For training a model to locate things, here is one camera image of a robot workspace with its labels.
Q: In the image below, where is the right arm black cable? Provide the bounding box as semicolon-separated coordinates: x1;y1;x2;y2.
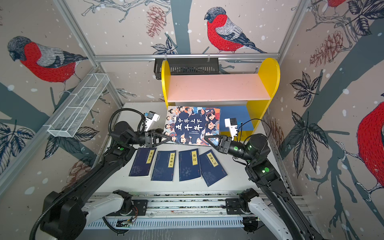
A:
235;118;272;166

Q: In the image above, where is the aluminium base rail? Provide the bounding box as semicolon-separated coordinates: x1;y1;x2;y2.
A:
61;191;313;230

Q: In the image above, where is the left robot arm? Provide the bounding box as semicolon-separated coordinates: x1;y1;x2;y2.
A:
29;120;171;240

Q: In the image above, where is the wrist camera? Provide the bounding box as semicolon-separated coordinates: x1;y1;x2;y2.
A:
145;111;160;132
225;118;239;141

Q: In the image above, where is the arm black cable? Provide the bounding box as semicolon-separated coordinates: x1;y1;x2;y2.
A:
107;107;146;136
235;118;272;166

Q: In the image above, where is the black slotted wall basket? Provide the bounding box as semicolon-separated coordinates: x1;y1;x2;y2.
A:
167;58;219;75

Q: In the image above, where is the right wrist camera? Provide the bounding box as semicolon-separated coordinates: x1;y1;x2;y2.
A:
225;118;239;141

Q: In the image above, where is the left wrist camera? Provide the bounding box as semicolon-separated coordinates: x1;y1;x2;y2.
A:
145;111;160;132

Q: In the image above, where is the white wire mesh basket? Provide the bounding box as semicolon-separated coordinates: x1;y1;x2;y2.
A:
48;73;110;138

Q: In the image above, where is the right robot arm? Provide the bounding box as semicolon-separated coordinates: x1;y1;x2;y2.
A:
205;134;323;240

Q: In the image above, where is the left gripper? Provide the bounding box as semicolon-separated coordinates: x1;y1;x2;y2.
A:
126;128;173;151

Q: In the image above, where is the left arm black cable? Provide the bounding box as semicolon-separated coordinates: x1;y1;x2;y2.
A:
107;107;146;136

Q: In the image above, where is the large illustrated box book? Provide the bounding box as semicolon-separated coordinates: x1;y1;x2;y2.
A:
164;106;221;146

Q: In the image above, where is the yellow pink blue bookshelf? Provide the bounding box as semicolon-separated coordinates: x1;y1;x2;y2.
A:
161;58;281;141

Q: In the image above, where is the blue book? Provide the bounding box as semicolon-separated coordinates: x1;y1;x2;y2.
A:
151;151;177;182
178;149;202;182
129;148;157;177
200;150;228;187

